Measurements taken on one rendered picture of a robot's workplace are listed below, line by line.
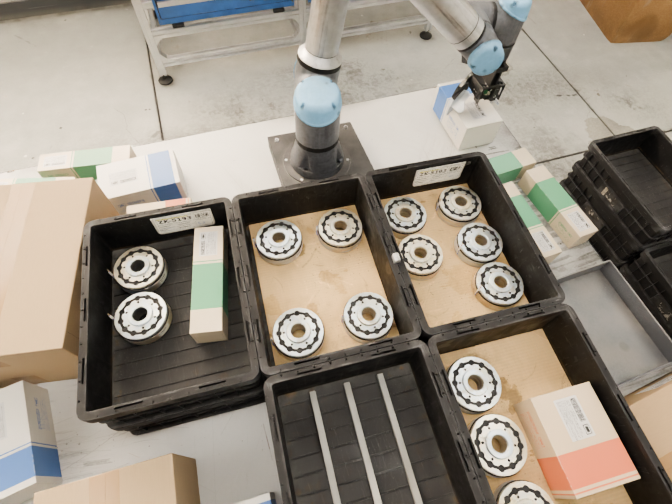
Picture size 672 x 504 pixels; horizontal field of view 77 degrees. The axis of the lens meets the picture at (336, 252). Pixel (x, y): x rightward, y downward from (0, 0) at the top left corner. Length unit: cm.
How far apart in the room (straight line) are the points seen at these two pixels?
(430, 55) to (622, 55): 126
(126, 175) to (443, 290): 85
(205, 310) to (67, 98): 219
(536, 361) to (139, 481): 77
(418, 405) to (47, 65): 286
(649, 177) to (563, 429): 128
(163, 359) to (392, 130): 94
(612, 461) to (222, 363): 71
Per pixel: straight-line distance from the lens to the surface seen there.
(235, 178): 127
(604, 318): 125
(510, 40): 124
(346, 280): 93
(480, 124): 135
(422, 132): 142
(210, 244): 93
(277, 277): 93
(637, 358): 125
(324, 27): 111
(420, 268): 93
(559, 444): 86
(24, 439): 104
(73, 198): 110
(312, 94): 108
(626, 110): 310
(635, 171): 196
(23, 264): 105
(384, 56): 291
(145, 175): 122
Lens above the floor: 167
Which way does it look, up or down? 60 degrees down
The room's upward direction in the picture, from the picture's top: 4 degrees clockwise
